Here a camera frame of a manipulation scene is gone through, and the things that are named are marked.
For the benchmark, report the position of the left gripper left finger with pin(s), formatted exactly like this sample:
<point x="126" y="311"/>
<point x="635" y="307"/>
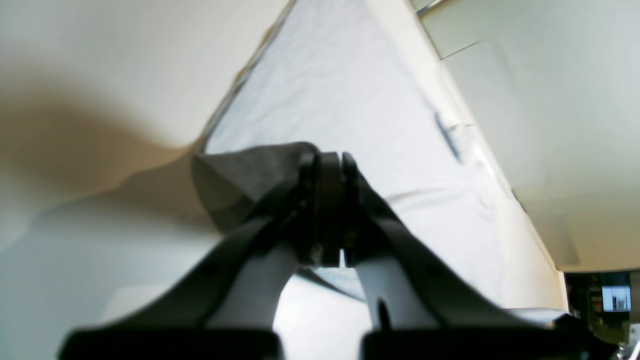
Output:
<point x="224" y="308"/>

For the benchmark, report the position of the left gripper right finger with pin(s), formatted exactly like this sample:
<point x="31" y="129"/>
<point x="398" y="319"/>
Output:
<point x="422" y="310"/>

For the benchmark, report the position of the grey T-shirt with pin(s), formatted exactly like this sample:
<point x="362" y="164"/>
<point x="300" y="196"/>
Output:
<point x="332" y="76"/>

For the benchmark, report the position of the tablet with black frame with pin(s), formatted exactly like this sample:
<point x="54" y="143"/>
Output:
<point x="616" y="298"/>

